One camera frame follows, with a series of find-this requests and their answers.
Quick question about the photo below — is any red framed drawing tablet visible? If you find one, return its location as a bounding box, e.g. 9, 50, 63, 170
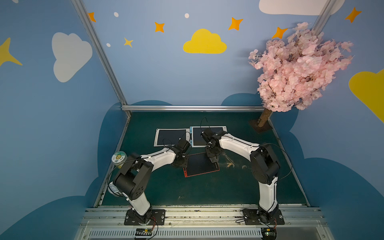
183, 153, 220, 178

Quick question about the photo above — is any pink cherry blossom tree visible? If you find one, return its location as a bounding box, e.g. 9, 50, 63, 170
249, 22, 354, 133

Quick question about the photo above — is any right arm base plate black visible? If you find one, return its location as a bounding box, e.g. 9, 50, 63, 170
242, 207, 285, 226

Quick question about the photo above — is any left controller board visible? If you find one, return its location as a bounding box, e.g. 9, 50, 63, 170
134, 229, 155, 239

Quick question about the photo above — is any controller board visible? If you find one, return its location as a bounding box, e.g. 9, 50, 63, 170
134, 229, 155, 239
261, 228, 277, 240

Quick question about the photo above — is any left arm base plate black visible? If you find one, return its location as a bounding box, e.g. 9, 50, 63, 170
124, 208, 166, 226

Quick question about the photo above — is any silver can lying down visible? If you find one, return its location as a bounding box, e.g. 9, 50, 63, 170
108, 182, 122, 197

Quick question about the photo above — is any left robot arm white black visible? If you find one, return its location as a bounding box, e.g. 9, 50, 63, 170
107, 139, 191, 217

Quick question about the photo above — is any white framed drawing tablet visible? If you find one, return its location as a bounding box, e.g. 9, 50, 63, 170
154, 129, 191, 147

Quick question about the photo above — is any aluminium mounting rail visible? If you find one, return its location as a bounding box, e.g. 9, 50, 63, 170
75, 205, 334, 240

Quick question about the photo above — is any right controller board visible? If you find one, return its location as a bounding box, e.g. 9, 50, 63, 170
261, 228, 277, 240

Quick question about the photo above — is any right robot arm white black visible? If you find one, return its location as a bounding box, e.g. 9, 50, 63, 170
201, 129, 281, 216

